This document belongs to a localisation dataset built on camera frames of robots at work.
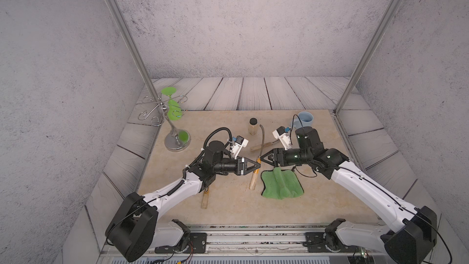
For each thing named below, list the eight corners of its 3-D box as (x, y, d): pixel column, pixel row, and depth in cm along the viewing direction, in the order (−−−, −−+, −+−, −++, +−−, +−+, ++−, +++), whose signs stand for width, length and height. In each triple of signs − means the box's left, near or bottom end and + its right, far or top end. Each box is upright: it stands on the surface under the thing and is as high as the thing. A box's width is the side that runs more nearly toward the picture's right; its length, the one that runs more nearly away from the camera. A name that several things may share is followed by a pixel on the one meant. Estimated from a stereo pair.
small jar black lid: (247, 132, 113) (247, 121, 105) (251, 127, 115) (252, 116, 107) (253, 136, 111) (254, 125, 103) (258, 131, 113) (259, 120, 105)
